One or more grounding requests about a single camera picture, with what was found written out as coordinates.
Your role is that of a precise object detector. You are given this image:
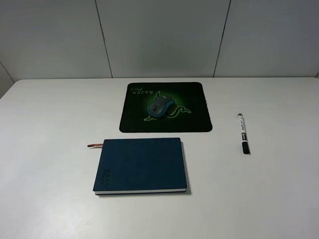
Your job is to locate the black and teal computer mouse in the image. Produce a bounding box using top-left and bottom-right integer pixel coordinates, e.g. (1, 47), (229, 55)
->
(148, 96), (175, 118)

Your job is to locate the white black marker pen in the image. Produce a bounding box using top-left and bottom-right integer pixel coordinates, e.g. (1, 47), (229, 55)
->
(237, 114), (250, 154)

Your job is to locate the dark blue notebook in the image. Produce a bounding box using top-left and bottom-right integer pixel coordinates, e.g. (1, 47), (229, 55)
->
(93, 137), (187, 195)

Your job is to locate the black green razer mousepad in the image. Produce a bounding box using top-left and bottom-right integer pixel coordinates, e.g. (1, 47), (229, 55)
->
(119, 82), (212, 133)

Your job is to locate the brown ribbon bookmark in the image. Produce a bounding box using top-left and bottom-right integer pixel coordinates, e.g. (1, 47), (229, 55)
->
(87, 143), (103, 148)

